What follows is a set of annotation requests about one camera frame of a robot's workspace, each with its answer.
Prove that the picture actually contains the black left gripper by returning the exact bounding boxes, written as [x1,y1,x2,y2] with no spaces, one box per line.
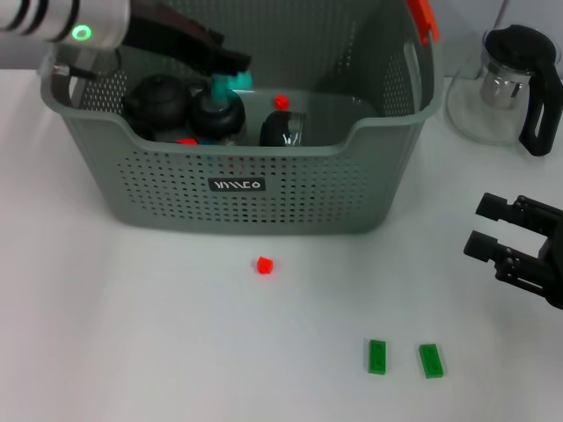
[121,0,255,76]

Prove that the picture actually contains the black ceramic teapot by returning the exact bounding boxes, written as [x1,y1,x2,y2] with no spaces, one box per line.
[122,75,193,132]

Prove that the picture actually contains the orange bin handle clip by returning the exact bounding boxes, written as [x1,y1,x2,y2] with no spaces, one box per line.
[406,0,442,47]

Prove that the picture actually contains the glass teacup with black holder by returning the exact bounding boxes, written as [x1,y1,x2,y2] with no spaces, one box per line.
[258,109,309,149]
[187,83,247,147]

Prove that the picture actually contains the glass pitcher with black lid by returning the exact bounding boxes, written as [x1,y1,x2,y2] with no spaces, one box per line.
[444,25,563,158]

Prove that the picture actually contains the gray perforated storage bin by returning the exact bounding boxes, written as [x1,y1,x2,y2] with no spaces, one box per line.
[40,0,442,236]

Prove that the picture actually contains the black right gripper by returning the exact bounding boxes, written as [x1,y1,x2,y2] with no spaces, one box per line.
[463,192,563,309]

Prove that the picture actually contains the teal square brick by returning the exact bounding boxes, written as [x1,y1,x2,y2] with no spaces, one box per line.
[209,71,255,109]

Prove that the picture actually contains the green rectangular brick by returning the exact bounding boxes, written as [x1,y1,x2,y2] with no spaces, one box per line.
[367,338,390,375]
[417,342,447,379]

